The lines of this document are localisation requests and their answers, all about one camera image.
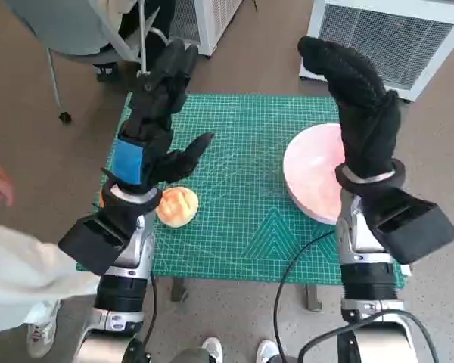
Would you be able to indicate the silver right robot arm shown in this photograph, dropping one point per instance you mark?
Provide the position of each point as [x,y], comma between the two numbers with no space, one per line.
[367,283]

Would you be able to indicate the standing person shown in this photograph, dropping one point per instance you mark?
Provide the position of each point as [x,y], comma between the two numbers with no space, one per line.
[19,276]

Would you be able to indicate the pink bowl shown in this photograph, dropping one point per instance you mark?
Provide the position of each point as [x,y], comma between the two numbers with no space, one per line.
[310,170]

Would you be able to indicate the large white grille machine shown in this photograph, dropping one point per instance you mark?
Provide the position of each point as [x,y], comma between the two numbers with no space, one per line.
[382,41]

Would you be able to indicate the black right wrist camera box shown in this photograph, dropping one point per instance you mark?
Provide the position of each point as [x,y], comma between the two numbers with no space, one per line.
[420,227]

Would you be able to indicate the green cutting mat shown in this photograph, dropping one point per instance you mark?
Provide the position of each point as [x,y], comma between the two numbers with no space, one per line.
[242,151]

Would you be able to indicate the small white grille machine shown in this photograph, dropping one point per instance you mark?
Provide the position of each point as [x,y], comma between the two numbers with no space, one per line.
[208,22]

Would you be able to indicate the standing person's white shoe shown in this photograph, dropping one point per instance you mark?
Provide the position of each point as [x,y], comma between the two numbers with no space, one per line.
[41,332]

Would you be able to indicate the grey table leg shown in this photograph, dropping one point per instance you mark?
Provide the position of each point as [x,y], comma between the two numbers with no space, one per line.
[179,289]
[313,298]

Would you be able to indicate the seated person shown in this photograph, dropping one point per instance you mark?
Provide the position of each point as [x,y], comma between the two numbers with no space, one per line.
[151,22]

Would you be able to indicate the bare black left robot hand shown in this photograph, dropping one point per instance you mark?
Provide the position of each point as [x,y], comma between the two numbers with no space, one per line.
[126,159]

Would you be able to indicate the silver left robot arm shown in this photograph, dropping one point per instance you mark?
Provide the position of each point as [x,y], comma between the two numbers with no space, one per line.
[121,295]

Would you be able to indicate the round toy bread bun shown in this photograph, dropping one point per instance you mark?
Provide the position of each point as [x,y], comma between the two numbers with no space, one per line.
[178,206]

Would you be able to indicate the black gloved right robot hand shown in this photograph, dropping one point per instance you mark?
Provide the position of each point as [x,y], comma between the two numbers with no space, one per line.
[367,125]

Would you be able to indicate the grey office chair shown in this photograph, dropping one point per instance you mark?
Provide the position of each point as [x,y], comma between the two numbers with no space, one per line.
[72,30]

